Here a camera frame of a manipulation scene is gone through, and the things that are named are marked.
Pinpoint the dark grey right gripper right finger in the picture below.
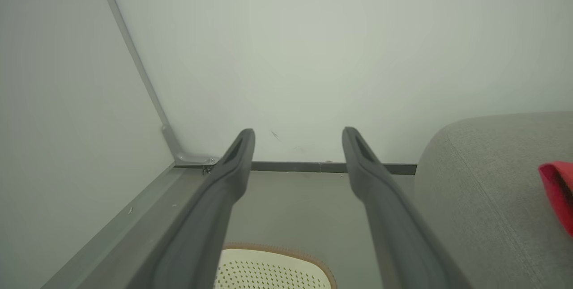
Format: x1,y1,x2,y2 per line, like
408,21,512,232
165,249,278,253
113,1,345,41
342,127,473,289

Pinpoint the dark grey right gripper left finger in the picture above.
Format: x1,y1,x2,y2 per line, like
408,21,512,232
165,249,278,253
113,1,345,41
128,128,256,289

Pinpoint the red garment with white stripes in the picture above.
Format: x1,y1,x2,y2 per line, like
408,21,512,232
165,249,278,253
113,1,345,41
538,161,573,238

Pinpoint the grey fabric sofa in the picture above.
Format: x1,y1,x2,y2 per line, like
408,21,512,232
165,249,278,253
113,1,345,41
414,111,573,289

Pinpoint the cream perforated plastic laundry basket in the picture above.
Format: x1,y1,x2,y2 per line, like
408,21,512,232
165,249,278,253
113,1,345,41
214,243,338,289

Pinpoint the black baseboard strip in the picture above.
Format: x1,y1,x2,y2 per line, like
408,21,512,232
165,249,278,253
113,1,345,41
251,161,418,176

